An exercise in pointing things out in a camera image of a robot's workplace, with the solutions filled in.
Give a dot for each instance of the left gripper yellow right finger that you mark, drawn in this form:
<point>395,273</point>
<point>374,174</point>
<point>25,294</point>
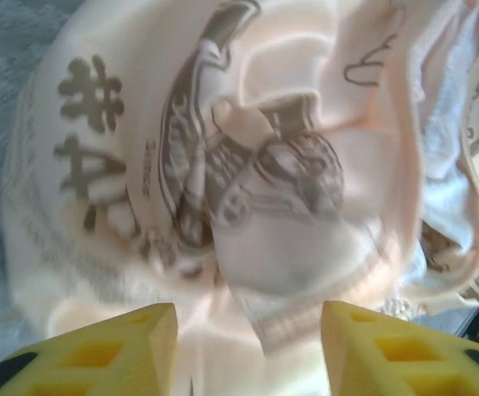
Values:
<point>408,359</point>

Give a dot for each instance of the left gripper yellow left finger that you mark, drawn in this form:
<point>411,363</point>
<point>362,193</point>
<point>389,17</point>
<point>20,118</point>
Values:
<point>99,359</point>

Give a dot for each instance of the peach printed t-shirt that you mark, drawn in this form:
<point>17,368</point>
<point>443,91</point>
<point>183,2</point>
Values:
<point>264,165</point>

